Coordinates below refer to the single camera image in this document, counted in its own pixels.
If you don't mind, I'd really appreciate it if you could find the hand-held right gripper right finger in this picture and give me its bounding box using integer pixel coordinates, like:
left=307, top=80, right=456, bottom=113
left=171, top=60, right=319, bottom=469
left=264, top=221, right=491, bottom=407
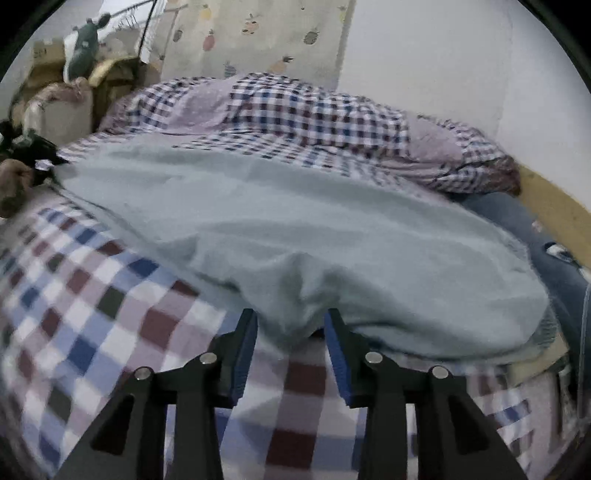
left=323, top=308, right=529, bottom=480

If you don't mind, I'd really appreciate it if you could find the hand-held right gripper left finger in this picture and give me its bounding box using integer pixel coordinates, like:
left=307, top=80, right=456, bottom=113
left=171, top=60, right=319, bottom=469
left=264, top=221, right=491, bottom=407
left=55, top=308, right=259, bottom=480

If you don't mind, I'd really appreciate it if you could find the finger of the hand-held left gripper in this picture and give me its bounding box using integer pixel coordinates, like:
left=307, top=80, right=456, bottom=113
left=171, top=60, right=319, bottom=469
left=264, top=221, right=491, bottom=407
left=31, top=164, right=60, bottom=186
left=32, top=137, right=70, bottom=166

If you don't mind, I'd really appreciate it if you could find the light grey-green sweatshirt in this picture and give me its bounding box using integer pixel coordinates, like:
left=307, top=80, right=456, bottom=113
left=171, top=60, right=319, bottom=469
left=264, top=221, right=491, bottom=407
left=53, top=134, right=555, bottom=365

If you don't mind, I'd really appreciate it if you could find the black clothes rack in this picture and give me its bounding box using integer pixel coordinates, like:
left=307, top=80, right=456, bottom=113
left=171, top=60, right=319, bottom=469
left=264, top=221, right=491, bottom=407
left=108, top=0, right=160, bottom=65

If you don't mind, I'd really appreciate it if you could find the person's left hand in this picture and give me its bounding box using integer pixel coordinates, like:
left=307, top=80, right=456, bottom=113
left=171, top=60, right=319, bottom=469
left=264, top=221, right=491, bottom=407
left=0, top=159, right=36, bottom=219

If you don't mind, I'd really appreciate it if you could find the cardboard box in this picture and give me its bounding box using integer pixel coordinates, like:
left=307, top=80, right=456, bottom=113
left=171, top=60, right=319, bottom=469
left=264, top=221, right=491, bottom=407
left=30, top=37, right=68, bottom=88

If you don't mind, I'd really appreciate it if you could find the yellow-brown bag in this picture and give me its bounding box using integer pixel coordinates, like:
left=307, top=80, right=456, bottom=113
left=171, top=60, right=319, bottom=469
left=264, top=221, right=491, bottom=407
left=90, top=55, right=160, bottom=131

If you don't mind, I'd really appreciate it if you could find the green plush toy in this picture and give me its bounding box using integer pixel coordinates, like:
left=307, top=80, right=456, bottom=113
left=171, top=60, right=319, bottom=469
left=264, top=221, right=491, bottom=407
left=62, top=13, right=112, bottom=84

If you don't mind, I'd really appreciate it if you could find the beige folded garment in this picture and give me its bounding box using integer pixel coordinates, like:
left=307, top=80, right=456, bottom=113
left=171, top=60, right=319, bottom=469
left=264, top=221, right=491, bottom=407
left=508, top=339, right=572, bottom=385

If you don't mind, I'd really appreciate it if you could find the blue printed pillow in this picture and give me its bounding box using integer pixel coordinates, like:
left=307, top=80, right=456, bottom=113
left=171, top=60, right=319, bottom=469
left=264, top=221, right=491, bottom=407
left=457, top=191, right=591, bottom=370

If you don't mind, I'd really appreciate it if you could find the checked quilt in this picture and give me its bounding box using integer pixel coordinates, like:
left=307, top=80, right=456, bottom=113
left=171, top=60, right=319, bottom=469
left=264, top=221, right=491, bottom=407
left=99, top=71, right=522, bottom=195

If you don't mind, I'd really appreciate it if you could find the pineapple print wall cloth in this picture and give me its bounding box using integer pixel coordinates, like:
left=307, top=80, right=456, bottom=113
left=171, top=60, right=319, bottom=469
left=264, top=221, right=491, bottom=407
left=159, top=0, right=356, bottom=93

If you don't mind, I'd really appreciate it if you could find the wooden bed frame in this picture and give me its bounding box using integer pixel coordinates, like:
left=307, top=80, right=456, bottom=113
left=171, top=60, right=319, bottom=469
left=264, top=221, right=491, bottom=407
left=517, top=164, right=591, bottom=269

